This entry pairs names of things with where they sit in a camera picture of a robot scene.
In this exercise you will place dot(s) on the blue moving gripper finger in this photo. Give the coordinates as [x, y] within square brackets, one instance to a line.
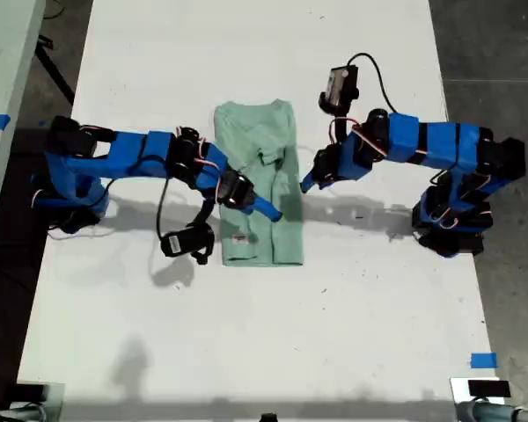
[266, 208]
[309, 181]

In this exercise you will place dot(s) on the pale green t-shirt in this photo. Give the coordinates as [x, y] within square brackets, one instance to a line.
[286, 237]

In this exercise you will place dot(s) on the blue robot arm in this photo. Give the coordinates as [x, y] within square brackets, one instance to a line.
[440, 140]
[127, 151]

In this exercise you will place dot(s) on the small black object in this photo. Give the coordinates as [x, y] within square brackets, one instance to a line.
[268, 418]

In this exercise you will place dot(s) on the black metal stand leg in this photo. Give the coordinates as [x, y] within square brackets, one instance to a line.
[55, 72]

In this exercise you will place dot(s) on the pale green side table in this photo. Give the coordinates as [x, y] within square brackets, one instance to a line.
[4, 44]

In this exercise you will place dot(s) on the black flat device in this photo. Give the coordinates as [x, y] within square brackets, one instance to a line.
[26, 392]
[488, 388]

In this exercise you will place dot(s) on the grey tube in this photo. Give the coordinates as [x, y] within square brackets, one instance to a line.
[13, 414]
[497, 412]

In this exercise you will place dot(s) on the camera black stalk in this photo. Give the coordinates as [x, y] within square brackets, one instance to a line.
[203, 214]
[343, 123]

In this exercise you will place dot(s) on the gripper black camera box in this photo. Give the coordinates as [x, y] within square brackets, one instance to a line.
[341, 88]
[185, 242]

